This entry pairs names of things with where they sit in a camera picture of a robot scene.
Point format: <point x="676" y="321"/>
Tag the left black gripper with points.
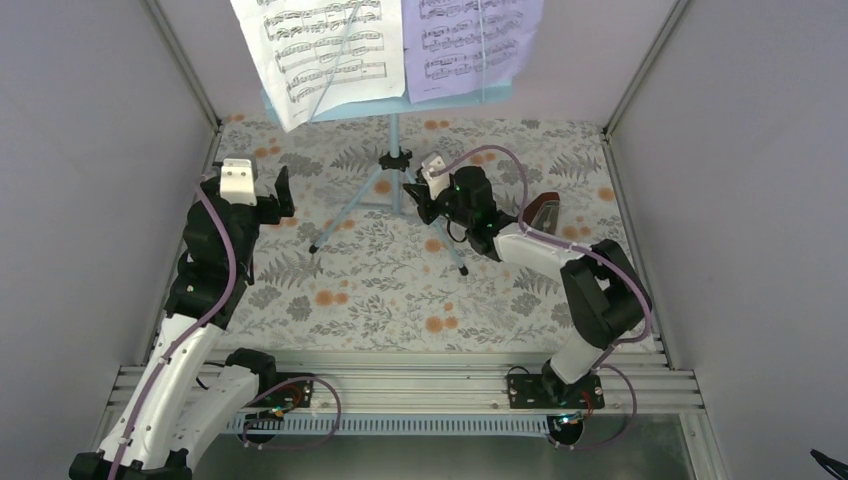
<point x="272" y="213"/>

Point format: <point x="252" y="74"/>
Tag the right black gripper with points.
<point x="428" y="215"/>

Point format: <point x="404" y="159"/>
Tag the light blue music stand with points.
<point x="397" y="160"/>

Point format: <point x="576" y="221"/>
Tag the brown wooden metronome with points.
<point x="530" y="210"/>

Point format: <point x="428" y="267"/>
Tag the clear plastic metronome cover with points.
<point x="547" y="217"/>

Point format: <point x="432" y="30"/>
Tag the white sheet music page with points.
<point x="313" y="56"/>

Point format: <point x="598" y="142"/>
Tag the lilac sheet music page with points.
<point x="456" y="47"/>

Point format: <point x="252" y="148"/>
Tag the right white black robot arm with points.
<point x="604" y="296"/>

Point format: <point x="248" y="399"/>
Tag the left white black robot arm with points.
<point x="158" y="436"/>

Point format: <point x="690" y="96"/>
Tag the floral patterned table mat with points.
<point x="371" y="281"/>

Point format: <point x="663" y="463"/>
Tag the black object bottom right corner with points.
<point x="834" y="467"/>

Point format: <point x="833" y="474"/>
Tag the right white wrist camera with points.
<point x="434" y="173"/>

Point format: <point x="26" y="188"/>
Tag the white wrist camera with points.
<point x="237" y="181"/>
<point x="434" y="173"/>

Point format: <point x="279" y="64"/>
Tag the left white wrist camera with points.
<point x="237" y="181"/>

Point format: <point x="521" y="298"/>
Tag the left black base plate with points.
<point x="292" y="391"/>

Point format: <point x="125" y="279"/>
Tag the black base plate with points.
<point x="292" y="391"/>
<point x="537" y="391"/>

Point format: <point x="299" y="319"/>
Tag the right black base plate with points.
<point x="537" y="391"/>

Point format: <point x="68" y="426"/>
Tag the light blue cable duct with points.
<point x="305" y="424"/>

